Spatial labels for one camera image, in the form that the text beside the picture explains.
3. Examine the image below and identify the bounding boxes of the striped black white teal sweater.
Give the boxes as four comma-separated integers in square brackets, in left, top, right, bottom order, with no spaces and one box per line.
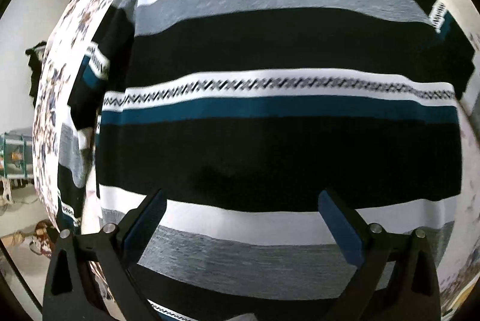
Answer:
[57,0,474,320]

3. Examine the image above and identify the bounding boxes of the green metal rack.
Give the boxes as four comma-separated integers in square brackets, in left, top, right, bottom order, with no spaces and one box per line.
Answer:
[0,133,33,180]

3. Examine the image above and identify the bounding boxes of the white floral fleece blanket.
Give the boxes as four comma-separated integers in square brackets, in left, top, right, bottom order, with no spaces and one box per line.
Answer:
[33,0,479,320]

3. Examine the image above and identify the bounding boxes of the black clothes on wall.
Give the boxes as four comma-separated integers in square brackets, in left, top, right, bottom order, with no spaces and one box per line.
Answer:
[25,41,47,106]

